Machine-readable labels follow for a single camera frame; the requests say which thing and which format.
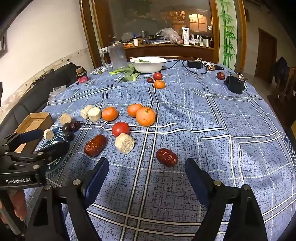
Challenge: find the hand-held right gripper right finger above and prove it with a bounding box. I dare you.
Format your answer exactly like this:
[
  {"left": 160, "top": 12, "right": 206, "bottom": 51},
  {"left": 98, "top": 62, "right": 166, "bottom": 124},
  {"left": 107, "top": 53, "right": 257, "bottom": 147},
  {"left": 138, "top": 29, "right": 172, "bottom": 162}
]
[{"left": 184, "top": 158, "right": 269, "bottom": 241}]

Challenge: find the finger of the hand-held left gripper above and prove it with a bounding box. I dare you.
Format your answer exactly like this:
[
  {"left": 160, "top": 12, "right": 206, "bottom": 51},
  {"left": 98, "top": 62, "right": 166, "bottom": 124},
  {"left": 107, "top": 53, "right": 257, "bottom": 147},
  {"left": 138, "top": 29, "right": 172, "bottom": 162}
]
[
  {"left": 11, "top": 140, "right": 70, "bottom": 184},
  {"left": 0, "top": 129, "right": 43, "bottom": 154}
]

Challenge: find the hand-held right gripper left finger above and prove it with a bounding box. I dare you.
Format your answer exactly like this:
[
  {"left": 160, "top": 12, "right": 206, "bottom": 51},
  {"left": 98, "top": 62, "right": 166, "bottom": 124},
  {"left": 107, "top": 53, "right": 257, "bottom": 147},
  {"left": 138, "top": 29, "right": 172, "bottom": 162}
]
[{"left": 24, "top": 157, "right": 110, "bottom": 241}]

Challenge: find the brown cardboard box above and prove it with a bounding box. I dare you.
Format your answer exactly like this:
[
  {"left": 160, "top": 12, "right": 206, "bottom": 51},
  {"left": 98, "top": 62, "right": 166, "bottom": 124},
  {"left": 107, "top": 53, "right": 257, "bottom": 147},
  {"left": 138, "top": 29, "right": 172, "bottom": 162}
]
[{"left": 14, "top": 112, "right": 54, "bottom": 153}]

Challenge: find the round brown cake piece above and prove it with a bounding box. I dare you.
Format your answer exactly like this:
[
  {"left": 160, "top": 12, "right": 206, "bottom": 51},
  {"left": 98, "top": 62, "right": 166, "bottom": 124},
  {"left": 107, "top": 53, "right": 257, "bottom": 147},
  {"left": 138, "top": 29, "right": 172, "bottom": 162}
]
[{"left": 59, "top": 113, "right": 71, "bottom": 126}]

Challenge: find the large red jujube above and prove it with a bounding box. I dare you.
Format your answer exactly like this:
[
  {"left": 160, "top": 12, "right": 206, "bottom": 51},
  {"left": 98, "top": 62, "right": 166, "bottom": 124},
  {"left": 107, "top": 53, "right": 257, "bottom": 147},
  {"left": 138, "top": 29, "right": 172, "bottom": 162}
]
[{"left": 83, "top": 134, "right": 107, "bottom": 158}]

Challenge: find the person's left hand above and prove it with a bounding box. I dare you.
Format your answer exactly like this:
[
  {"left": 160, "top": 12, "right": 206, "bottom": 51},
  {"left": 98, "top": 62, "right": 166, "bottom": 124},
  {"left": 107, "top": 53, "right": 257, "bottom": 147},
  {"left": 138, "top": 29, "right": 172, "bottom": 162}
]
[{"left": 0, "top": 189, "right": 28, "bottom": 224}]

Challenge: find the black leather sofa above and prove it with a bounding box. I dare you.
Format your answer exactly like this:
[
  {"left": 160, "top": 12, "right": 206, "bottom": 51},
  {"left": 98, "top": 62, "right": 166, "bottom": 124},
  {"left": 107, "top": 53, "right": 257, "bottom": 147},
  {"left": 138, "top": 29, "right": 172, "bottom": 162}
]
[{"left": 0, "top": 62, "right": 89, "bottom": 132}]

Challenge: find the clear plastic bag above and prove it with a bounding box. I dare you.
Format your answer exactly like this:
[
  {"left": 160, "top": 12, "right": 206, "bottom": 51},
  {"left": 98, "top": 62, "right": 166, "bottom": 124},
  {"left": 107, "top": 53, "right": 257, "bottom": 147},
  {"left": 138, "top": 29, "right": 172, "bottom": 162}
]
[{"left": 48, "top": 85, "right": 67, "bottom": 103}]

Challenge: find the blue plaid tablecloth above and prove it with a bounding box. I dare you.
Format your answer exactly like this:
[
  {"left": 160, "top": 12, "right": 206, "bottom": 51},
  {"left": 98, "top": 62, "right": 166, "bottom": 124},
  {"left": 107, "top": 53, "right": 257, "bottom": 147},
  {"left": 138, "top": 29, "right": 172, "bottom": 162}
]
[{"left": 23, "top": 59, "right": 296, "bottom": 241}]

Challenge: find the pink jar with cork lid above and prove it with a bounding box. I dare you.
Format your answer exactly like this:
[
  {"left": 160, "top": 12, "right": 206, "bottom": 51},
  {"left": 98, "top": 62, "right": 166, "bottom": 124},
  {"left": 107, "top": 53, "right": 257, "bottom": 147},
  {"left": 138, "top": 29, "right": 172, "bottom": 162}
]
[{"left": 76, "top": 67, "right": 89, "bottom": 84}]

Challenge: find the green leafy vegetable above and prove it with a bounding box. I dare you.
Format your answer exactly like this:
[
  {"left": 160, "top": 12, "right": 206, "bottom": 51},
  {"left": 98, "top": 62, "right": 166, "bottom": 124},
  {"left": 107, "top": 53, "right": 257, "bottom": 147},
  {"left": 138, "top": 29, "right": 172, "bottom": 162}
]
[{"left": 109, "top": 64, "right": 141, "bottom": 82}]

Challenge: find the clear glass pitcher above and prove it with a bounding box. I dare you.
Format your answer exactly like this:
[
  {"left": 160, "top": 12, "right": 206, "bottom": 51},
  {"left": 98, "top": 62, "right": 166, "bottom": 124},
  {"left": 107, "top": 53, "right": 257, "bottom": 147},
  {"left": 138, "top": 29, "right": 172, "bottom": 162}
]
[{"left": 101, "top": 43, "right": 128, "bottom": 70}]

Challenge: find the white enamel bowl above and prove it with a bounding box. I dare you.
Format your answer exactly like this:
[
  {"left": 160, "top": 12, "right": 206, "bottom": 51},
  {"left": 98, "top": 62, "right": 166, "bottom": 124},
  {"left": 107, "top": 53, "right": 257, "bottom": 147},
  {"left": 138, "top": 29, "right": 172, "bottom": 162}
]
[{"left": 129, "top": 57, "right": 167, "bottom": 74}]

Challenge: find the wooden chair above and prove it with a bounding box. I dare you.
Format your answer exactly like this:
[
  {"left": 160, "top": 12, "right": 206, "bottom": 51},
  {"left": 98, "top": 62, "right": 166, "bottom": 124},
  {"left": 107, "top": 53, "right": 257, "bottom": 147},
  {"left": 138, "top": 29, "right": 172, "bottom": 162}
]
[{"left": 267, "top": 67, "right": 296, "bottom": 126}]

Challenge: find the dark jacket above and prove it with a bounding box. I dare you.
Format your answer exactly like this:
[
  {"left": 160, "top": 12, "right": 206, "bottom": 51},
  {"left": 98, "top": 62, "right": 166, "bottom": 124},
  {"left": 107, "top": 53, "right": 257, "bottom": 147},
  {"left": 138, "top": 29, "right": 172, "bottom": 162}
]
[{"left": 273, "top": 57, "right": 290, "bottom": 87}]

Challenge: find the brown wooden door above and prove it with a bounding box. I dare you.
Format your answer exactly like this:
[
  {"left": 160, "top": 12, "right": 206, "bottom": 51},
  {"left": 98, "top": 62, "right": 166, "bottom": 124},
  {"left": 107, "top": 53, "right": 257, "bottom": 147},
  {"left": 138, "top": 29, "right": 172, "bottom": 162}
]
[{"left": 254, "top": 28, "right": 278, "bottom": 84}]

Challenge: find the crumpled plastic bag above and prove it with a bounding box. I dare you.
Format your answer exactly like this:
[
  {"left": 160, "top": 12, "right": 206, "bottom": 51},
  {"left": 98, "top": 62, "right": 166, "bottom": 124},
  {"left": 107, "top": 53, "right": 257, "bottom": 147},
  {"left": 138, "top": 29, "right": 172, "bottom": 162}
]
[{"left": 156, "top": 28, "right": 182, "bottom": 44}]

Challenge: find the bamboo painted panel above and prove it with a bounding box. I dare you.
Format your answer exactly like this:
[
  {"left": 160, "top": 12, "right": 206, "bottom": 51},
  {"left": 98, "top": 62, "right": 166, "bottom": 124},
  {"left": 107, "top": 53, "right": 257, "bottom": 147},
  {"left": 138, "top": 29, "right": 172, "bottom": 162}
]
[{"left": 217, "top": 0, "right": 238, "bottom": 67}]

